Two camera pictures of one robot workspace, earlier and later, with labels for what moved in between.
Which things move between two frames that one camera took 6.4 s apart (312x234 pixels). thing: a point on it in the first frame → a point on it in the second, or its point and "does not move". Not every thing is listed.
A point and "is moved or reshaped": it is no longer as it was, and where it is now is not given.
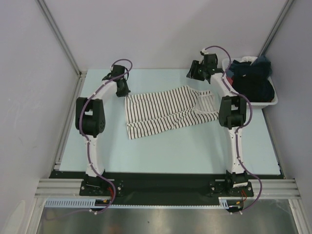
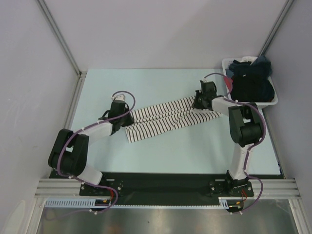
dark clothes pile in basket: (250, 80) does not move
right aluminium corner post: (276, 29) does not move
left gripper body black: (125, 90) → (126, 121)
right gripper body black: (205, 68) → (199, 102)
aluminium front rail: (274, 188) does not move
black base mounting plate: (160, 187) does not move
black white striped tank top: (171, 109) is moved or reshaped
